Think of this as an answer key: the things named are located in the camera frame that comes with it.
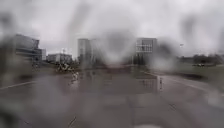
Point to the tall grey building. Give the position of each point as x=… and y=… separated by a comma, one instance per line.
x=83, y=50

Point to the tall glass-fronted building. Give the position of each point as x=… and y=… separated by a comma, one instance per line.
x=146, y=46

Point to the metal railing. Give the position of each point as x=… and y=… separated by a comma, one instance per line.
x=148, y=83

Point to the wet grey paved ground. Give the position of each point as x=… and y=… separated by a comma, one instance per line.
x=116, y=106

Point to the low pale building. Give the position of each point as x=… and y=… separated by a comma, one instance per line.
x=60, y=57

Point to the grey angular building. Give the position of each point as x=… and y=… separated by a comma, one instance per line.
x=26, y=46

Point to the row of trees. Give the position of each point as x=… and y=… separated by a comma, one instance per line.
x=203, y=59

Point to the grass strip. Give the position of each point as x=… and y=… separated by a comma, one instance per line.
x=206, y=71

